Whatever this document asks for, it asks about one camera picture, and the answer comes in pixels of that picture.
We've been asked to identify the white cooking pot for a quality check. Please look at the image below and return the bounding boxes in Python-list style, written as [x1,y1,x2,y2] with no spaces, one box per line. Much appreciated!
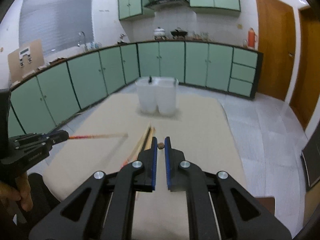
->
[153,27,166,40]

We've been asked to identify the steel kitchen faucet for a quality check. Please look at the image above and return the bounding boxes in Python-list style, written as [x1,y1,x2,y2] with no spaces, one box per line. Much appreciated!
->
[77,31,88,52]

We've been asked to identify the beige table cover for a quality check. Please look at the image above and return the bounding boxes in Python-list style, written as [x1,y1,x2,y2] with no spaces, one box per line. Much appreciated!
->
[41,94,248,240]

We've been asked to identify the light wooden chopstick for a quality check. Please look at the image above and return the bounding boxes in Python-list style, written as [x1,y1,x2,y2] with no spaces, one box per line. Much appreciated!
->
[144,127,153,152]

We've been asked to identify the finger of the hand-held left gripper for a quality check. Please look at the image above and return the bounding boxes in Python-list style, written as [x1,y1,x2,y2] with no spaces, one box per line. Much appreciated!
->
[14,137,69,153]
[9,130,69,143]

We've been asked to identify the brown wooden chopstick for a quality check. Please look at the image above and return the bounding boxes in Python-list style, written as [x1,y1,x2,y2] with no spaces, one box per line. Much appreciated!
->
[149,127,156,150]

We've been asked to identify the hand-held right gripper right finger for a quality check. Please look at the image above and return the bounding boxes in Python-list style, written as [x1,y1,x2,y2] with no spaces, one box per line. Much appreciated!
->
[164,137,292,240]

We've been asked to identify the black panel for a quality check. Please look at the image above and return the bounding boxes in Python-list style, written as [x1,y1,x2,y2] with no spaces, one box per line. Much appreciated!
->
[301,130,320,193]

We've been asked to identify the brown cardboard sheet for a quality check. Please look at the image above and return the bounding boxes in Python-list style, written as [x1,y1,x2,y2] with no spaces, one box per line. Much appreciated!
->
[7,39,45,83]

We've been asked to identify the person's left hand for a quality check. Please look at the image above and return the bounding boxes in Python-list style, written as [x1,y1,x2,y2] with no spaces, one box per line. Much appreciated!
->
[0,173,34,212]

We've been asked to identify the white plastic container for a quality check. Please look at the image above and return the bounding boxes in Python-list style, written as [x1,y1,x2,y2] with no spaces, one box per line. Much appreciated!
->
[135,77,159,113]
[156,78,179,115]

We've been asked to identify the black wok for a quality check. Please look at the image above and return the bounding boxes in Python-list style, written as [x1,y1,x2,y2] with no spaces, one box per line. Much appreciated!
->
[171,27,188,40]

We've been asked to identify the orange thermos flask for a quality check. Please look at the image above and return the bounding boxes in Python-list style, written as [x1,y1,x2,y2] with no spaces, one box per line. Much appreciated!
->
[247,27,258,49]

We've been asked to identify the red-tipped wooden chopstick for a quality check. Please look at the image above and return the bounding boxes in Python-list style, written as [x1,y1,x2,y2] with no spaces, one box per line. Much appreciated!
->
[68,133,129,140]
[120,123,151,170]

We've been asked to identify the brown wooden piece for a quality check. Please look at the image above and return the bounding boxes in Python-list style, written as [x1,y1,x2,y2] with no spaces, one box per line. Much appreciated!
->
[257,197,275,216]

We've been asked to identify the grey window blind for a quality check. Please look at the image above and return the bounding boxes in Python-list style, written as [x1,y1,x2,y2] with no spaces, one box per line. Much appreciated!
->
[19,0,94,57]

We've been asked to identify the brown wooden door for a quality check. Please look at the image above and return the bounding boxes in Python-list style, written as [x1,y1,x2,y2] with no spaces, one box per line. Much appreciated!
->
[254,0,297,102]
[290,5,320,130]

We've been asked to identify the range hood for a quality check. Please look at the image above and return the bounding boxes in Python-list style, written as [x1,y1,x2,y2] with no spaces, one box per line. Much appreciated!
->
[144,0,190,11]

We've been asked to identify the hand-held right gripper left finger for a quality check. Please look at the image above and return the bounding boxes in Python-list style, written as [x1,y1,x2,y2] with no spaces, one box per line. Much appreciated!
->
[29,137,158,240]

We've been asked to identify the cluster of glass jars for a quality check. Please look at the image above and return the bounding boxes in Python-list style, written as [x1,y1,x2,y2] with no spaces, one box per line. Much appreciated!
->
[192,31,210,41]

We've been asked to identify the green base cabinet run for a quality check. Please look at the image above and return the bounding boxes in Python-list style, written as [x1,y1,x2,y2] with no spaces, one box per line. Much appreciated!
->
[137,41,263,100]
[0,42,140,137]

